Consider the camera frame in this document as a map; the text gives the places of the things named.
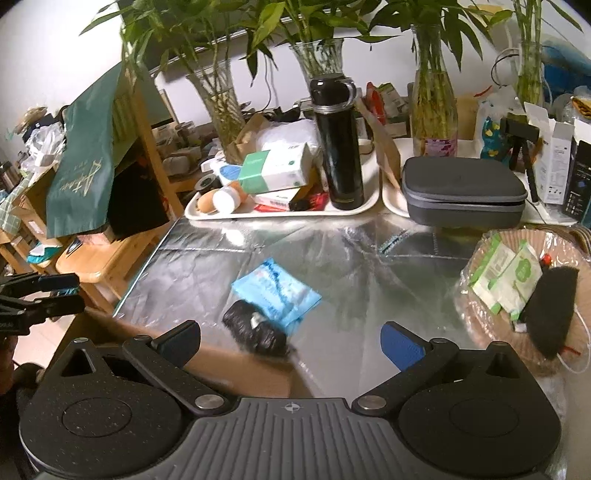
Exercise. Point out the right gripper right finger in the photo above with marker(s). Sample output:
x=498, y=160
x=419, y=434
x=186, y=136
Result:
x=401, y=346

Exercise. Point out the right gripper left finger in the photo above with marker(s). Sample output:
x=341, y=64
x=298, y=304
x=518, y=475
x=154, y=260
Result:
x=179, y=345

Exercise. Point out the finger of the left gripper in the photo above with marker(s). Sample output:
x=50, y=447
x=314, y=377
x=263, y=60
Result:
x=49, y=307
x=51, y=283

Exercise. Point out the black soft item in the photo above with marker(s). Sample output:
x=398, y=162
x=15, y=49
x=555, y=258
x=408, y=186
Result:
x=254, y=332

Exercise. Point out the blue wet wipes pack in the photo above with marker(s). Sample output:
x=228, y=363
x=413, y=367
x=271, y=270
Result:
x=282, y=298

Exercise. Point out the wooden chair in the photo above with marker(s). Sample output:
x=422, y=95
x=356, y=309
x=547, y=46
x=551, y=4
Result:
x=142, y=202

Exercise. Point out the green wipes pack in basket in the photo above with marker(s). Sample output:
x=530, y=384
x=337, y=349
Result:
x=506, y=277

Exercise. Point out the woven basket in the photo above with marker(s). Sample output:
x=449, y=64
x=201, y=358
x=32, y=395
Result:
x=484, y=327

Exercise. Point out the orange white pill bottle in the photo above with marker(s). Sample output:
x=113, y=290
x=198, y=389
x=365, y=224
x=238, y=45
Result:
x=224, y=200

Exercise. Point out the green hanging cloth bag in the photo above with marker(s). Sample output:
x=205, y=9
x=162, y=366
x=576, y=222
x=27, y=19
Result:
x=78, y=198

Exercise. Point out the black tape roll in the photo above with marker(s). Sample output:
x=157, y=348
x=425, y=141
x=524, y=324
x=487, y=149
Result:
x=207, y=183

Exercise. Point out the grey zippered hard case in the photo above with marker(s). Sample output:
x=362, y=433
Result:
x=462, y=193

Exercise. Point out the white plastic tray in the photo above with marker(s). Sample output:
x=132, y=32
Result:
x=284, y=204

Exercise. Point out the brown paper bag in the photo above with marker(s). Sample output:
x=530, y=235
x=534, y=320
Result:
x=389, y=157

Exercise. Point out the green white tissue box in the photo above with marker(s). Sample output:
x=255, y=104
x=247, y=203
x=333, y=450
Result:
x=284, y=167

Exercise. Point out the white product box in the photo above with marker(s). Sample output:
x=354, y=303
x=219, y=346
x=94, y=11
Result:
x=552, y=160

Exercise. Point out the black thermos bottle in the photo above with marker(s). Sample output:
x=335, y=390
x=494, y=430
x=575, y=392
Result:
x=333, y=99

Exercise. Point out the left glass vase bamboo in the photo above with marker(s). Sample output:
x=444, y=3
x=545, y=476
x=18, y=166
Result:
x=196, y=36

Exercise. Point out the glass vase bamboo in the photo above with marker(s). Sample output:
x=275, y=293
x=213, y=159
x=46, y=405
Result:
x=196, y=36
x=435, y=24
x=308, y=28

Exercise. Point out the far right bamboo vase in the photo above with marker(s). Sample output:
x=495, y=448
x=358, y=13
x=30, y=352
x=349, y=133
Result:
x=540, y=42

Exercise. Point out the right glass vase bamboo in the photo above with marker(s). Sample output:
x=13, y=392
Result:
x=435, y=24

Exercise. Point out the middle glass vase bamboo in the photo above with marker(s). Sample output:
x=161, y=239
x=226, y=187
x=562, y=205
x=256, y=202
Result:
x=308, y=28

